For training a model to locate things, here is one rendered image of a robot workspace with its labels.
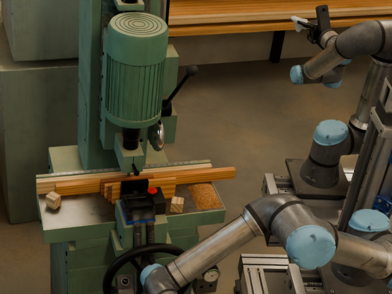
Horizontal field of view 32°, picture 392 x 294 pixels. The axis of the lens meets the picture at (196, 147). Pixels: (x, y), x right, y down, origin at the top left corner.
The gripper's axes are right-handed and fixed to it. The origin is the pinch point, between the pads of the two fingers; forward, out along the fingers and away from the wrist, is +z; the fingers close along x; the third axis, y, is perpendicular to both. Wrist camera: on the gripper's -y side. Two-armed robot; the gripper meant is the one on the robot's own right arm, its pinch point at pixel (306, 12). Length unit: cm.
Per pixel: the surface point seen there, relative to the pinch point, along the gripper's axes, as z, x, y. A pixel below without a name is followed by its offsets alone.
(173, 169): -58, -77, 18
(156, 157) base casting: -31, -76, 34
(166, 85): -42, -74, -5
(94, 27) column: -40, -95, -31
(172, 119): -44, -73, 8
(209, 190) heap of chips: -69, -68, 22
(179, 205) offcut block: -74, -80, 20
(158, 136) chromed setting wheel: -51, -80, 8
